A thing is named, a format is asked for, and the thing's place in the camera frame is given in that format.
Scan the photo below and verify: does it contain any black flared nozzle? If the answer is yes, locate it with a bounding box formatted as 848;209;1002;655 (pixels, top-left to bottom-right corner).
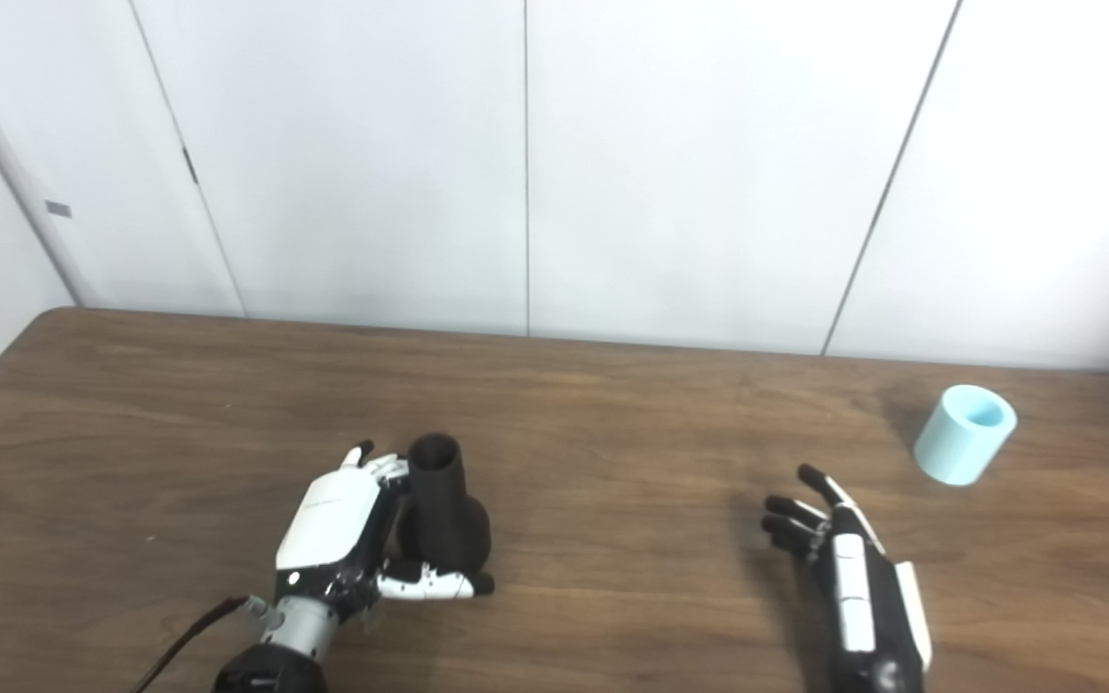
398;433;494;572

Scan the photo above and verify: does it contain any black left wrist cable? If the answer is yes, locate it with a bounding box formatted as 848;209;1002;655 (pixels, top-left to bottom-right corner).
129;594;272;693

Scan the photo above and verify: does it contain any light blue cylinder cup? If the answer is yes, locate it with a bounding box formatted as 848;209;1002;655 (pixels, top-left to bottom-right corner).
914;385;1019;486

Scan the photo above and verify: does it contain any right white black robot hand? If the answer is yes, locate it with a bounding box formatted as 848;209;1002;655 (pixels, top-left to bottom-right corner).
761;465;935;693

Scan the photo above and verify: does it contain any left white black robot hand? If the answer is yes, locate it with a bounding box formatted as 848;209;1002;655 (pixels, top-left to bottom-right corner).
274;441;496;619

